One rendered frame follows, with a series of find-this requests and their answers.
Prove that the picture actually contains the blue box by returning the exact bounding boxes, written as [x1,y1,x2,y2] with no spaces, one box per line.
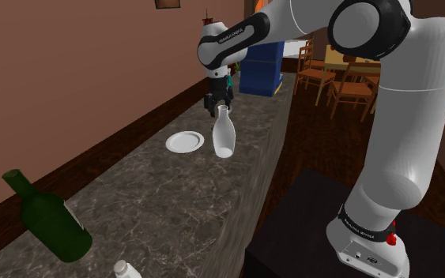
[238,39,286,98]

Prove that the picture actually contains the small white bottle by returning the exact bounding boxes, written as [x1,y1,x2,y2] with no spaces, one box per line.
[113,259,143,278]

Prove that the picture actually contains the yellow dining table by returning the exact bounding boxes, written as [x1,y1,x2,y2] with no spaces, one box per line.
[323,43,383,73]

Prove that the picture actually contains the framed wall picture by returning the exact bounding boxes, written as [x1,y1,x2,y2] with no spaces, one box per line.
[153,0,182,9]

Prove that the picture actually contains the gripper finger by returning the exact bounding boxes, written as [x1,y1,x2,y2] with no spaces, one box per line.
[223,92,234,115]
[203,92,217,118]

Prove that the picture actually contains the wooden chair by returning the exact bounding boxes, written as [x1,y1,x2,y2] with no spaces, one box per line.
[292,36,337,107]
[326,61,381,123]

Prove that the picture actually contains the white vase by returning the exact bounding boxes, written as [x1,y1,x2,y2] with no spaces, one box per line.
[212,104,237,160]

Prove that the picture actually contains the white plate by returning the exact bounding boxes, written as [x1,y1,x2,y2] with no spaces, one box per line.
[165,130,206,155]

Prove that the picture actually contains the dark robot stand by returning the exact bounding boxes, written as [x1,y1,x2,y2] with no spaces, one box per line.
[243,167,445,278]

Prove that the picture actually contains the dark green bottle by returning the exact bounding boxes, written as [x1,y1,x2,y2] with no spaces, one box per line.
[1,168,93,265]

